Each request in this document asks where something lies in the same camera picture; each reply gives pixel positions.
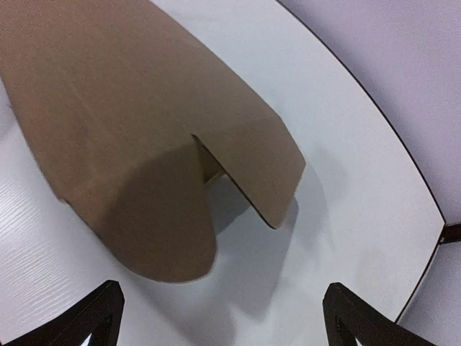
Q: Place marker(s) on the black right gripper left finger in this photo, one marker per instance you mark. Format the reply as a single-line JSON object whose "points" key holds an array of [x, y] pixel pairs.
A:
{"points": [[96, 318]]}

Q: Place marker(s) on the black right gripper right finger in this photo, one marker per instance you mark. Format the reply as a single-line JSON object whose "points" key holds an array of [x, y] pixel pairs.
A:
{"points": [[349, 320]]}

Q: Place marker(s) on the brown cardboard box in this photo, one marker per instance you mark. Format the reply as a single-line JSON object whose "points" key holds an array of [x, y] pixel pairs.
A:
{"points": [[131, 118]]}

